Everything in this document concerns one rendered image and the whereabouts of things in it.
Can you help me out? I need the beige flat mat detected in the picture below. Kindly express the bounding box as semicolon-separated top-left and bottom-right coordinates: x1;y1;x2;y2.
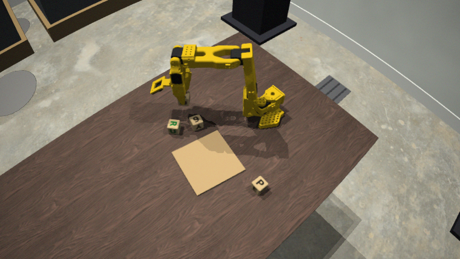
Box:
172;130;246;196

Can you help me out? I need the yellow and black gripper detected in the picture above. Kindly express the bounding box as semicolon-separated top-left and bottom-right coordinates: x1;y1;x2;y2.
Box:
150;68;192;105

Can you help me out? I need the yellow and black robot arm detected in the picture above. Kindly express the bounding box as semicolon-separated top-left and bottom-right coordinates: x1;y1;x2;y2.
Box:
169;44;284;129

